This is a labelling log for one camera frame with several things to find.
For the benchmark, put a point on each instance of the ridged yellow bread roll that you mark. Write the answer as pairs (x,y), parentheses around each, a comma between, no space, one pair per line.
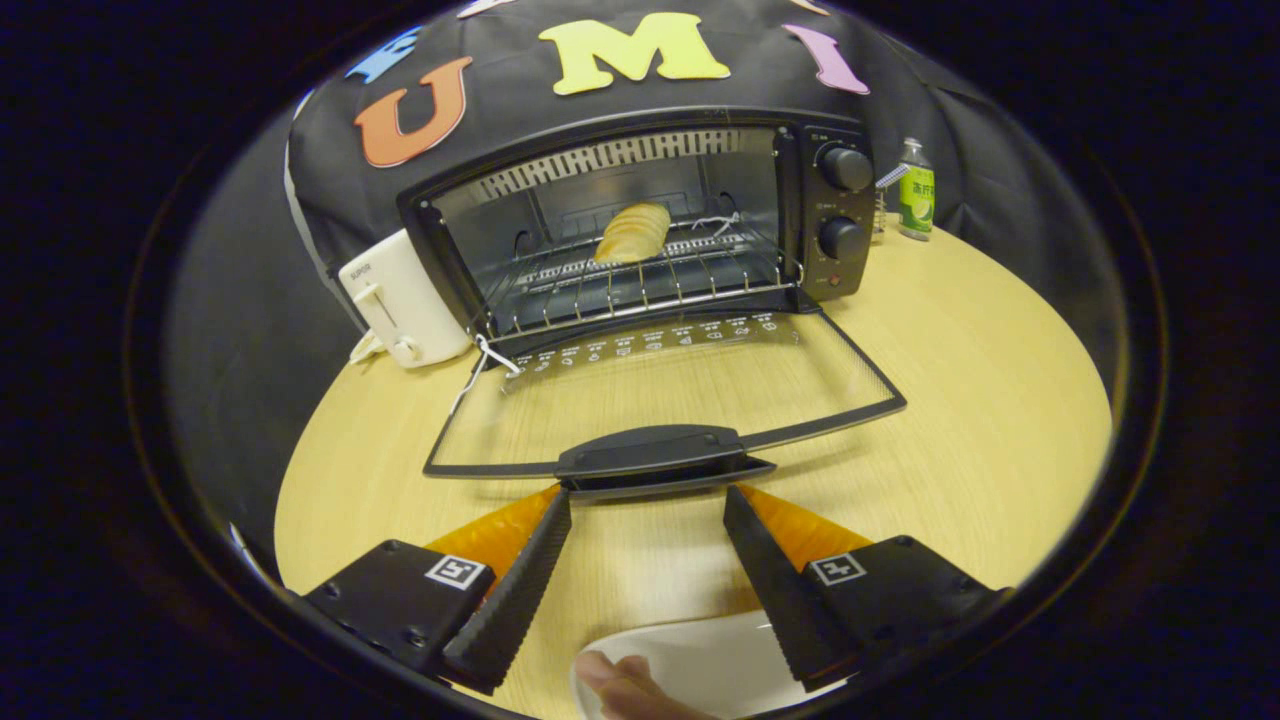
(633,233)

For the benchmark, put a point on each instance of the white pop-up toaster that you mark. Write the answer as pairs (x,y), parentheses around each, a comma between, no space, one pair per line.
(400,300)

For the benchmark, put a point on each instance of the black toaster oven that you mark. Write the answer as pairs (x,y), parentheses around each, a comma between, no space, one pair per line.
(845,205)

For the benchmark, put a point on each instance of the green label clear bottle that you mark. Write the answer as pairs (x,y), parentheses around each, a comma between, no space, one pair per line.
(916,195)

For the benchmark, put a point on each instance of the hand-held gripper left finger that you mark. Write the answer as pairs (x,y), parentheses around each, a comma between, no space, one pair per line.
(515,600)

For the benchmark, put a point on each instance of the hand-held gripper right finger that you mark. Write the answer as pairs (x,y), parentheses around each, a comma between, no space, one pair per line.
(780,600)

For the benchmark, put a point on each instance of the white square plate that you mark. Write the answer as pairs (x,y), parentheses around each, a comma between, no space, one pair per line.
(720,665)

